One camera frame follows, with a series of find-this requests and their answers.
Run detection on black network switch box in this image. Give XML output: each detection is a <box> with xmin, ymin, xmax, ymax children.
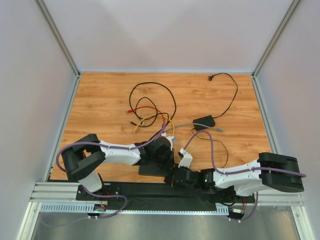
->
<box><xmin>138</xmin><ymin>149</ymin><xmax>175</xmax><ymax>177</ymax></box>

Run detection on thin black DC cable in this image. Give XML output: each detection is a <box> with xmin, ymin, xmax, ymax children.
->
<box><xmin>190</xmin><ymin>127</ymin><xmax>229</xmax><ymax>172</ymax></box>

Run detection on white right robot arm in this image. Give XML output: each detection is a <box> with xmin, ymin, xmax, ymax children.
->
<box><xmin>164</xmin><ymin>151</ymin><xmax>306</xmax><ymax>197</ymax></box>

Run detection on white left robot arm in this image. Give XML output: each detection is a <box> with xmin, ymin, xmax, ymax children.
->
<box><xmin>59</xmin><ymin>133</ymin><xmax>176</xmax><ymax>193</ymax></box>

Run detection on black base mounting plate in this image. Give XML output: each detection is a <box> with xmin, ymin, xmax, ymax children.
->
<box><xmin>75</xmin><ymin>180</ymin><xmax>259</xmax><ymax>212</ymax></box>

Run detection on black power adapter brick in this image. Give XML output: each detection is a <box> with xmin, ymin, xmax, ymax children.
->
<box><xmin>192</xmin><ymin>115</ymin><xmax>216</xmax><ymax>131</ymax></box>

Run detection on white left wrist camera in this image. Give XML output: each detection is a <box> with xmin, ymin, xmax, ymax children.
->
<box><xmin>161</xmin><ymin>133</ymin><xmax>176</xmax><ymax>145</ymax></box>

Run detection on yellow ethernet cable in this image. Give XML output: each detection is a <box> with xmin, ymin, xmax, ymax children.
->
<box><xmin>132</xmin><ymin>113</ymin><xmax>175</xmax><ymax>141</ymax></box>

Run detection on black ethernet cable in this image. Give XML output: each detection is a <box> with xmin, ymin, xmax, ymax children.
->
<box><xmin>133</xmin><ymin>96</ymin><xmax>163</xmax><ymax>127</ymax></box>

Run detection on red ethernet cable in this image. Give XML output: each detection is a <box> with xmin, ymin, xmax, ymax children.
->
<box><xmin>126</xmin><ymin>106</ymin><xmax>170</xmax><ymax>123</ymax></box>

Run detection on grey ethernet cable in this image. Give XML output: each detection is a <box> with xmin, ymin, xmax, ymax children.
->
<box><xmin>162</xmin><ymin>122</ymin><xmax>225</xmax><ymax>134</ymax></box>

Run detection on black cable teal plug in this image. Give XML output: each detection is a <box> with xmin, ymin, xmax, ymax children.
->
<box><xmin>127</xmin><ymin>81</ymin><xmax>177</xmax><ymax>128</ymax></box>

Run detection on black mains power cord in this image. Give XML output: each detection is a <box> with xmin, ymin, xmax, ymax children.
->
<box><xmin>206</xmin><ymin>72</ymin><xmax>239</xmax><ymax>120</ymax></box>

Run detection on aluminium front frame rail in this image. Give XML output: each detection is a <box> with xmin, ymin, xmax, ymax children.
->
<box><xmin>30</xmin><ymin>181</ymin><xmax>303</xmax><ymax>206</ymax></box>

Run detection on grey slotted cable duct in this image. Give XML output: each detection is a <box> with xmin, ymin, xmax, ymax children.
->
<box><xmin>39</xmin><ymin>202</ymin><xmax>229</xmax><ymax>216</ymax></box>

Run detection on aluminium left frame post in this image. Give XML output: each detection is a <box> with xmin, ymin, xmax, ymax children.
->
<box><xmin>34</xmin><ymin>0</ymin><xmax>81</xmax><ymax>77</ymax></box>

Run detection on aluminium frame post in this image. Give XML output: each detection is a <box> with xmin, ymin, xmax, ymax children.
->
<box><xmin>251</xmin><ymin>0</ymin><xmax>302</xmax><ymax>79</ymax></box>
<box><xmin>34</xmin><ymin>0</ymin><xmax>81</xmax><ymax>77</ymax></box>

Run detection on aluminium right frame post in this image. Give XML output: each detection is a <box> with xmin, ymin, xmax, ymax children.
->
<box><xmin>251</xmin><ymin>0</ymin><xmax>302</xmax><ymax>79</ymax></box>

